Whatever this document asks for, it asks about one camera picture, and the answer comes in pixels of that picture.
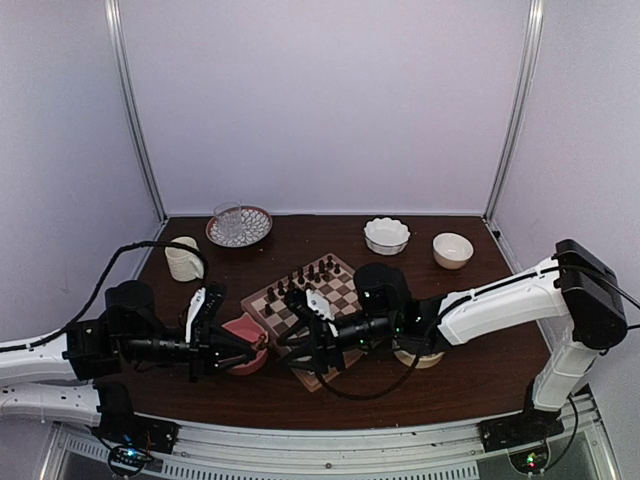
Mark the left aluminium frame post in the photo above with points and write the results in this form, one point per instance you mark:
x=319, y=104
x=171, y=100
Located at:
x=117, y=37

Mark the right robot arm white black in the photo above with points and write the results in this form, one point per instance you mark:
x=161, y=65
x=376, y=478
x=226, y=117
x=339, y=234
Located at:
x=572, y=283

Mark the right aluminium frame post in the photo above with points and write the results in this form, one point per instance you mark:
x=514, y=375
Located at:
x=528, y=63

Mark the small cream round bowl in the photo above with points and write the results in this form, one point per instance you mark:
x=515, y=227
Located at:
x=452, y=251

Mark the cream spouted bowl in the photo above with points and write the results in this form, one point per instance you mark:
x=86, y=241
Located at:
x=424, y=361

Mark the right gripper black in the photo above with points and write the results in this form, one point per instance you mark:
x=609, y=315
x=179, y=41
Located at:
x=328, y=351

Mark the cream ribbed mug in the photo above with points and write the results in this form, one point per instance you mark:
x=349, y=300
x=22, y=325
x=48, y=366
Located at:
x=184, y=266

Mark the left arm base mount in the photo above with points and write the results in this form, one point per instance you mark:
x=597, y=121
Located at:
x=133, y=441

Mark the clear drinking glass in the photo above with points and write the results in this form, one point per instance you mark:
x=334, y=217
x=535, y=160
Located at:
x=229, y=220

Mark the wooden chess board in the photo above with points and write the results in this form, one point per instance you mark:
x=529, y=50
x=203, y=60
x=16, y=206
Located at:
x=341, y=294

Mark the aluminium frame post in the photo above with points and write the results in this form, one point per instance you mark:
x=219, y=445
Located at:
x=528, y=63
x=117, y=37

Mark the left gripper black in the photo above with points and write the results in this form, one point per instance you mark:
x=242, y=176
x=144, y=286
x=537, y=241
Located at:
x=205, y=356

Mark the front aluminium rail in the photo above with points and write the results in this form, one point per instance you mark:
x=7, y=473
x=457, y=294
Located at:
x=452, y=450

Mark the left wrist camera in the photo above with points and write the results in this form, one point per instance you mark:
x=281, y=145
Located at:
x=203, y=308

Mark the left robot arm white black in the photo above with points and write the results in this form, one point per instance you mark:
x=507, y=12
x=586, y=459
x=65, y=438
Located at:
x=62, y=375

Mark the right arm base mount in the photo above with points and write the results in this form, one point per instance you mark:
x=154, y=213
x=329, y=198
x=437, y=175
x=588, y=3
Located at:
x=524, y=436

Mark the patterned ceramic plate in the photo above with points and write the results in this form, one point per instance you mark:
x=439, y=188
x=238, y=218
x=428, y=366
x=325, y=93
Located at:
x=257, y=224

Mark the white scalloped bowl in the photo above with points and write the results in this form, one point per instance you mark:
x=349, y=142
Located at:
x=386, y=236

